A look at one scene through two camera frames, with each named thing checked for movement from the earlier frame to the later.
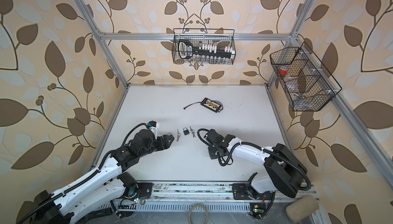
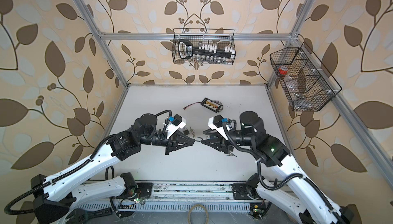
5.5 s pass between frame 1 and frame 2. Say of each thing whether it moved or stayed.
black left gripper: moved
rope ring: stayed
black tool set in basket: stayed
